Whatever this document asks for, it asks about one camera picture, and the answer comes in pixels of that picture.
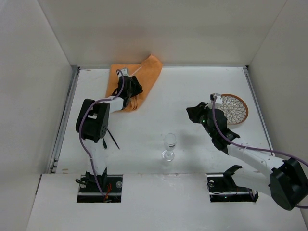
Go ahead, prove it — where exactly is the orange cloth napkin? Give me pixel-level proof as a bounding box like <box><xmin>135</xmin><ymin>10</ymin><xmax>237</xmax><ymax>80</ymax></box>
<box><xmin>105</xmin><ymin>54</ymin><xmax>163</xmax><ymax>112</ymax></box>

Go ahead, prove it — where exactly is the floral patterned ceramic plate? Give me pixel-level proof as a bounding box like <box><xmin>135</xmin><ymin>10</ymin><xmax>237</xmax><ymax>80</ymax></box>
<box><xmin>218</xmin><ymin>94</ymin><xmax>249</xmax><ymax>125</ymax></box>

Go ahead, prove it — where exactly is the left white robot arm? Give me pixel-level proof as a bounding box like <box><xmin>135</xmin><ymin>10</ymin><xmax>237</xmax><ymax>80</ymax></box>
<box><xmin>76</xmin><ymin>72</ymin><xmax>143</xmax><ymax>185</ymax></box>

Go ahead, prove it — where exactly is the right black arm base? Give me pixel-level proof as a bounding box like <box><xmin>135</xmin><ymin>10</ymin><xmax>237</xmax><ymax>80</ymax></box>
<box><xmin>206</xmin><ymin>165</ymin><xmax>259</xmax><ymax>203</ymax></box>

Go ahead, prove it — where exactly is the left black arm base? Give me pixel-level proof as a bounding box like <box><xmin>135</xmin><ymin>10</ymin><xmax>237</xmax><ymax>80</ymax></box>
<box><xmin>75</xmin><ymin>171</ymin><xmax>123</xmax><ymax>203</ymax></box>

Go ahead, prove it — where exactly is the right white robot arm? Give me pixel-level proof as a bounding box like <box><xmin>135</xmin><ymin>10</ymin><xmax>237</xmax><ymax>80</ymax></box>
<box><xmin>186</xmin><ymin>102</ymin><xmax>308</xmax><ymax>211</ymax></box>

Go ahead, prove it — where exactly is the clear wine glass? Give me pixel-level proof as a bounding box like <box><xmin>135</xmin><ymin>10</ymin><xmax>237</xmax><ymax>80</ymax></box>
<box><xmin>162</xmin><ymin>133</ymin><xmax>177</xmax><ymax>162</ymax></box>

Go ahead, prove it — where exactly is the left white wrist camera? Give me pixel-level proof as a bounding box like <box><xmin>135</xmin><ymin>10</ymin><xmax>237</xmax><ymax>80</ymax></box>
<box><xmin>116</xmin><ymin>68</ymin><xmax>129</xmax><ymax>76</ymax></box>

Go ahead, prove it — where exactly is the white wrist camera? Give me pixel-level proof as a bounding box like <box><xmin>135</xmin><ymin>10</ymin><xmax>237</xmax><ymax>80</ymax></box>
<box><xmin>210</xmin><ymin>93</ymin><xmax>223</xmax><ymax>108</ymax></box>
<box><xmin>116</xmin><ymin>68</ymin><xmax>129</xmax><ymax>76</ymax></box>

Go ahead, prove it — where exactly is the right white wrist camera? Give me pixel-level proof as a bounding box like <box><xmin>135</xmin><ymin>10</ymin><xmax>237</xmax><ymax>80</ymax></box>
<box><xmin>210</xmin><ymin>93</ymin><xmax>223</xmax><ymax>108</ymax></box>

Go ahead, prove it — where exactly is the gold fork dark handle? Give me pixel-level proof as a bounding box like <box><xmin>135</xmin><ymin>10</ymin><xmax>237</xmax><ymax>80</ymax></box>
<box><xmin>103</xmin><ymin>139</ymin><xmax>107</xmax><ymax>149</ymax></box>

